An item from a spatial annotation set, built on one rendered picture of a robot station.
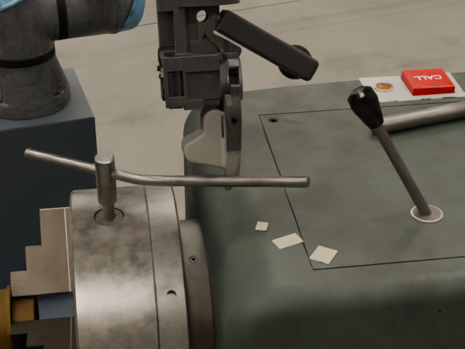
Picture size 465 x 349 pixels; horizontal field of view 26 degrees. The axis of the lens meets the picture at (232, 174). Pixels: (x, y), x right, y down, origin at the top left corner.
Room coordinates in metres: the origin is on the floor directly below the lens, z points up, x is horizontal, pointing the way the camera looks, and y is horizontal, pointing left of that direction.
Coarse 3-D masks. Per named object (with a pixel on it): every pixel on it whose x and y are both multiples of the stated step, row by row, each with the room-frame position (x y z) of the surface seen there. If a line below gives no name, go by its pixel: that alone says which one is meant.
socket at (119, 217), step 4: (100, 212) 0.98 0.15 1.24; (116, 212) 0.98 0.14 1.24; (120, 212) 0.98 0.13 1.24; (96, 216) 0.97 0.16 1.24; (100, 216) 0.97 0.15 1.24; (116, 216) 0.97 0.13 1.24; (120, 216) 0.97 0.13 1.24; (96, 220) 0.96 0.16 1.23; (100, 220) 0.96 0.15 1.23; (104, 220) 0.96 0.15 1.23; (116, 220) 0.96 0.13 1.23; (120, 220) 0.96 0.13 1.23; (100, 224) 0.96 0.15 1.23; (104, 224) 0.96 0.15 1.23; (108, 224) 0.96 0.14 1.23; (112, 224) 0.96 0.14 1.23
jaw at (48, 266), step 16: (48, 208) 1.05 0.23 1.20; (64, 208) 1.05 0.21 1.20; (48, 224) 1.03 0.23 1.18; (64, 224) 1.03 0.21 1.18; (48, 240) 1.02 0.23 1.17; (64, 240) 1.02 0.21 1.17; (32, 256) 1.01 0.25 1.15; (48, 256) 1.01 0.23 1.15; (64, 256) 1.01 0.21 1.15; (16, 272) 0.99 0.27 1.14; (32, 272) 0.99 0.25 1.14; (48, 272) 0.99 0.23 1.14; (64, 272) 1.00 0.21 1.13; (16, 288) 0.98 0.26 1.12; (32, 288) 0.98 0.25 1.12; (48, 288) 0.98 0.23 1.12; (64, 288) 0.98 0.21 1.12
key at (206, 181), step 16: (48, 160) 0.98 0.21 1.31; (64, 160) 0.98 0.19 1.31; (112, 176) 0.95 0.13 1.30; (128, 176) 0.95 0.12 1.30; (144, 176) 0.95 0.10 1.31; (160, 176) 0.94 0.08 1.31; (176, 176) 0.93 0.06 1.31; (192, 176) 0.93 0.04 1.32; (208, 176) 0.92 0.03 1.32; (224, 176) 0.91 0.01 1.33; (240, 176) 0.91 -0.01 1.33; (256, 176) 0.90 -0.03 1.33; (272, 176) 0.89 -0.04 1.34; (288, 176) 0.89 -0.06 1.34; (304, 176) 0.88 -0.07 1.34
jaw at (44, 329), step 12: (12, 324) 0.93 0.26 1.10; (24, 324) 0.93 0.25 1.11; (36, 324) 0.93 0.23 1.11; (48, 324) 0.93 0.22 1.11; (60, 324) 0.93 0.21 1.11; (72, 324) 0.93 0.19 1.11; (12, 336) 0.91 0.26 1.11; (24, 336) 0.91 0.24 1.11; (36, 336) 0.91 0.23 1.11; (48, 336) 0.91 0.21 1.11; (60, 336) 0.91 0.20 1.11; (72, 336) 0.90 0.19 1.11; (12, 348) 0.91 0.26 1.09; (24, 348) 0.91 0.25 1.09; (36, 348) 0.88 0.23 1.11; (48, 348) 0.88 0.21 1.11; (60, 348) 0.88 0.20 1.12; (72, 348) 0.88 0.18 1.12
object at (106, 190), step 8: (104, 152) 0.97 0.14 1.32; (96, 160) 0.95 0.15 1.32; (104, 160) 0.95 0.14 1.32; (112, 160) 0.96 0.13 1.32; (96, 168) 0.95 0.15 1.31; (104, 168) 0.95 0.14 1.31; (112, 168) 0.96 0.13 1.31; (96, 176) 0.96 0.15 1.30; (104, 176) 0.95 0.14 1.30; (104, 184) 0.95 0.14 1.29; (112, 184) 0.96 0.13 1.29; (104, 192) 0.95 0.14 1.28; (112, 192) 0.96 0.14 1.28; (104, 200) 0.96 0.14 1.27; (112, 200) 0.96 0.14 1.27; (104, 208) 0.96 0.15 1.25; (112, 208) 0.96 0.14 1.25; (104, 216) 0.96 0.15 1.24; (112, 216) 0.96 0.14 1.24
